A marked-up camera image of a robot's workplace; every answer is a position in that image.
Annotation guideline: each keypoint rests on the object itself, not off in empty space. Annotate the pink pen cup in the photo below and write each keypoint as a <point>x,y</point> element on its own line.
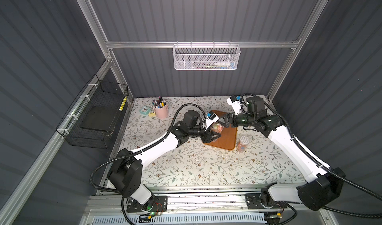
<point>161,113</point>

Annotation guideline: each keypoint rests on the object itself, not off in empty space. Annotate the black wire wall basket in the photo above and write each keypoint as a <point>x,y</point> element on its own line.
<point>95,119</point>

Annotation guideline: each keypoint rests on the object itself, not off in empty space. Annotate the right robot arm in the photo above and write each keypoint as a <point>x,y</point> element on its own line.
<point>319,187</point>

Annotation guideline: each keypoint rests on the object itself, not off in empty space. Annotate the brown wooden tray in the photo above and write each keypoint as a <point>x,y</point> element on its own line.
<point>227,140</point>

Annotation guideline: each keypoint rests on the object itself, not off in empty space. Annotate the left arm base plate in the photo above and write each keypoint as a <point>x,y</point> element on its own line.
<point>153,205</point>

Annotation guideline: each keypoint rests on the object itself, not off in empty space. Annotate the small green alarm clock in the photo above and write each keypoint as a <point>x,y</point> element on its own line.
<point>145,110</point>

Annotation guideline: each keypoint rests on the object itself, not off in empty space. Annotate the candy jar with patterned lid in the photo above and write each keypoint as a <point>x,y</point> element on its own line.
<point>215,127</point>

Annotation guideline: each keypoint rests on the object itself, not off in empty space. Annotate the pens in pink cup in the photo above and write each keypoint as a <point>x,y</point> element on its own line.
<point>159,103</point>

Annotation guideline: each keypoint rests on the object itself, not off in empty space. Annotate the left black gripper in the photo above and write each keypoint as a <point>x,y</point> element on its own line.
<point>206,132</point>

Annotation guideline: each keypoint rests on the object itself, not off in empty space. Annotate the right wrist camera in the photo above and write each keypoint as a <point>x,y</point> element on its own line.
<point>236,103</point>

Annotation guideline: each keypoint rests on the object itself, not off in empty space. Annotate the white marker in basket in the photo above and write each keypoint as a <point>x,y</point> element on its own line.
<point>225,64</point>

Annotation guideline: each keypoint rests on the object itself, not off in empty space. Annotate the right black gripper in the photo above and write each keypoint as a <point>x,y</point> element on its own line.
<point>228,119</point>

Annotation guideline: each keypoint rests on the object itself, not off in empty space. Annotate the white mesh wall basket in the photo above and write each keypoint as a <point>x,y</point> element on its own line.
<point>202,56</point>

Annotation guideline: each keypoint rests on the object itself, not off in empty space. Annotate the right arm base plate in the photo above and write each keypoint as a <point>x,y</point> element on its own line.
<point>262,201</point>

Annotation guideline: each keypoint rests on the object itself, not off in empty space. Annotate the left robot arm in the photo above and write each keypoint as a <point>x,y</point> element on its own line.
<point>125,174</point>

